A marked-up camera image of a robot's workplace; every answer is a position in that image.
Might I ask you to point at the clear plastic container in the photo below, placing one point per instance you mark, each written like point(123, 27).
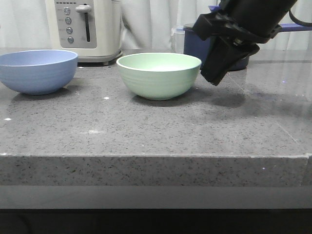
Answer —
point(177, 37)

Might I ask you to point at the green bowl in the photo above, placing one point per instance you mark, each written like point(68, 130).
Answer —
point(158, 76)

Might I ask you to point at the cream white toaster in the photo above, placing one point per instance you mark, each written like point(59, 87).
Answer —
point(90, 28)

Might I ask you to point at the dark blue saucepan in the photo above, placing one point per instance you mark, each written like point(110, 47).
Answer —
point(199, 48)

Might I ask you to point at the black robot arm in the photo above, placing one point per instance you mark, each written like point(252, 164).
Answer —
point(270, 10)

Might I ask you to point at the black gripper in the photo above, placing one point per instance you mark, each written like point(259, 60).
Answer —
point(223, 53)

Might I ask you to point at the blue bowl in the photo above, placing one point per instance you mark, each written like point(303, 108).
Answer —
point(37, 72)

